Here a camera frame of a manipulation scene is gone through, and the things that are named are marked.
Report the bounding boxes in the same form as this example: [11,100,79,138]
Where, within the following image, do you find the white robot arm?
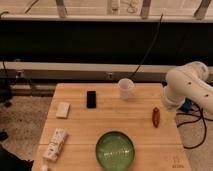
[161,61,213,114]

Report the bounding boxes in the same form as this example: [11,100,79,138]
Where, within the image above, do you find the clear plastic cup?
[118,78,135,100]

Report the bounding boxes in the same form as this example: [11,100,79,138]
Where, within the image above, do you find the black rectangular block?
[87,91,96,108]

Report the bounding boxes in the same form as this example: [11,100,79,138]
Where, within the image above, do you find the white rectangular block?
[56,102,70,118]

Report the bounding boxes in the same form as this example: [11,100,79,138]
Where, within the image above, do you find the red brown sausage toy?
[152,107,160,128]

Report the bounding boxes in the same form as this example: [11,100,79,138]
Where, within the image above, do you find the blue power adapter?
[181,99,192,112]

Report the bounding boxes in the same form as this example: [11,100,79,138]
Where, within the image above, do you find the black chair base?
[0,79,12,141]

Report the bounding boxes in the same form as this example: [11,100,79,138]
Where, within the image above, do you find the black hanging cable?
[129,13,164,81]

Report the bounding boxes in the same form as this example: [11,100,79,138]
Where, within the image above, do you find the black floor cables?
[175,99,213,150]

